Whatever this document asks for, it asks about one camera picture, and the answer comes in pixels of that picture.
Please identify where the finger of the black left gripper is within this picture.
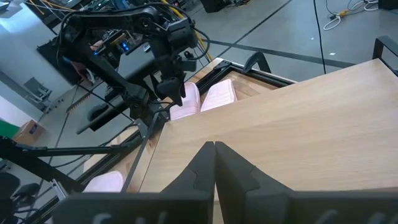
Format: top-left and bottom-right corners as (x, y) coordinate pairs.
(156, 78), (175, 98)
(172, 77), (187, 106)

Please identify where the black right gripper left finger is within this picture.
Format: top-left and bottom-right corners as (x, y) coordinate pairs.
(160, 141), (216, 195)

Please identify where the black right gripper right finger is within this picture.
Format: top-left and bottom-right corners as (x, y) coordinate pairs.
(215, 141), (295, 200)

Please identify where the pink rubber slide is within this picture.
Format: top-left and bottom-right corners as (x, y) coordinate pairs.
(200, 78), (238, 113)
(169, 82), (201, 121)
(83, 170), (126, 193)

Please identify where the wooden shelf with black frame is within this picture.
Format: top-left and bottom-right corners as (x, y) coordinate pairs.
(138, 35), (398, 195)

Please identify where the black electronics box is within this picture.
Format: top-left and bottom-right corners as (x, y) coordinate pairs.
(102, 30), (162, 82)

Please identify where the grey chair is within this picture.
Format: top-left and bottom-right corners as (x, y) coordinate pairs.
(22, 77), (54, 113)

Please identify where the brown cardboard box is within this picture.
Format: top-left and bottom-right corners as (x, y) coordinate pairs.
(13, 119), (45, 146)

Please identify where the black office chair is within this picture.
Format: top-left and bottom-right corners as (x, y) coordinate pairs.
(0, 172), (42, 224)

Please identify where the black frame bracket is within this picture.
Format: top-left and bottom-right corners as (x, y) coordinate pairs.
(244, 52), (272, 74)

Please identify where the black floor cable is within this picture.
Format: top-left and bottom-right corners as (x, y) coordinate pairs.
(312, 0), (327, 75)

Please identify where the white floor cable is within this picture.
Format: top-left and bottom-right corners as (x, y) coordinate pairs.
(322, 0), (379, 31)

